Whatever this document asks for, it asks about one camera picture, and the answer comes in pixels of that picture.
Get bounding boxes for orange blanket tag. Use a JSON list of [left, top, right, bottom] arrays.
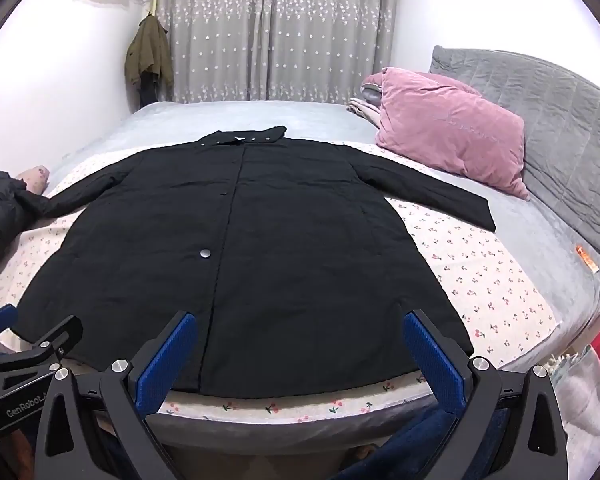
[[574, 244, 600, 275]]

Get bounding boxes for folded beige cloths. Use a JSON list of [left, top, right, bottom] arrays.
[[347, 94, 382, 128]]

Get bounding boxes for person's blue trouser legs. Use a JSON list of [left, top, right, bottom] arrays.
[[330, 402, 462, 480]]

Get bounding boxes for grey quilted headboard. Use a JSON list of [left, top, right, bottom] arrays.
[[427, 45, 600, 283]]

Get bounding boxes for white patterned bag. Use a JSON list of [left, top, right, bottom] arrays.
[[542, 344, 600, 466]]

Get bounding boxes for black puffer jacket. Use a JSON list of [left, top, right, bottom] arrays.
[[0, 162, 38, 283]]

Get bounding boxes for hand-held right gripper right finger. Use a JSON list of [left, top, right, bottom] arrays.
[[402, 309, 569, 480]]

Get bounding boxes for cherry print bed sheet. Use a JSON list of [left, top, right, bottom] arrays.
[[0, 132, 563, 423]]

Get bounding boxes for pink patterned bolster pillow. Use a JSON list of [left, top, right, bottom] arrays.
[[16, 164, 51, 197]]

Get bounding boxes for dark hanging garment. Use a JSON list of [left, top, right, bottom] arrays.
[[138, 72, 161, 109]]

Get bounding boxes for olive green hanging jacket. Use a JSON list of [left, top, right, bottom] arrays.
[[124, 14, 175, 92]]

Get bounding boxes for pink velvet pillow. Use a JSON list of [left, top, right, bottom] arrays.
[[362, 66, 531, 202]]

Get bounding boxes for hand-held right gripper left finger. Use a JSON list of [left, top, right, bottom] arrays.
[[35, 310, 198, 480]]

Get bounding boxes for grey star pattern curtain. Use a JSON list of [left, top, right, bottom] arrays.
[[152, 0, 401, 106]]

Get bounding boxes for black coat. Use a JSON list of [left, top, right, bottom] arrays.
[[22, 125, 497, 396]]

